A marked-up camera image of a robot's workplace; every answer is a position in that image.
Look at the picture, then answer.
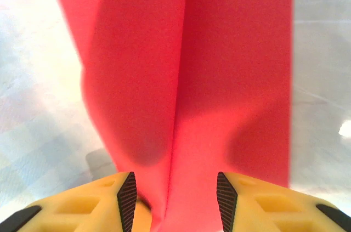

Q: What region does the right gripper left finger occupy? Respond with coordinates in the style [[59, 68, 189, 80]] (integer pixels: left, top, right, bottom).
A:
[[0, 171, 152, 232]]

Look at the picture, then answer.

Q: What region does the red square paper sheet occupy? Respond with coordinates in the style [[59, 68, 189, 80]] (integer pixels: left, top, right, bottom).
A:
[[56, 0, 295, 232]]

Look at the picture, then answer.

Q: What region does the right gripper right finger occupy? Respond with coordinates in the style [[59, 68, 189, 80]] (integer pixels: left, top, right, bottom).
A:
[[216, 172, 351, 232]]

